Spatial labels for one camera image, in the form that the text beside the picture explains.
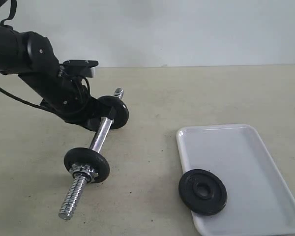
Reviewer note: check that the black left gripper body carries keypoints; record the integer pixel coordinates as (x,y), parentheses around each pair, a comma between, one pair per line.
(63,94)

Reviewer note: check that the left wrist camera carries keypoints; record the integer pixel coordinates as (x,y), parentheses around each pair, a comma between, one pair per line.
(80,67)

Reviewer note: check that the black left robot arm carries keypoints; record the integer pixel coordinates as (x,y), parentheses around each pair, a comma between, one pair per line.
(31,57)

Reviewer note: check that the chrome star collar nut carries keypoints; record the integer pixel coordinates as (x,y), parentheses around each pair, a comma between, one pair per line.
(86,171)

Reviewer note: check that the white rectangular tray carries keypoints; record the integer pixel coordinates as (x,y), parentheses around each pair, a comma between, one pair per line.
(259,202)

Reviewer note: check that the chrome dumbbell bar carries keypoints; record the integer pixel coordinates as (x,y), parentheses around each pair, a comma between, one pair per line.
(76,189)

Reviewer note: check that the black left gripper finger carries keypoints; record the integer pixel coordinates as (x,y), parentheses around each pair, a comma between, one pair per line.
(97,109)
(91,124)

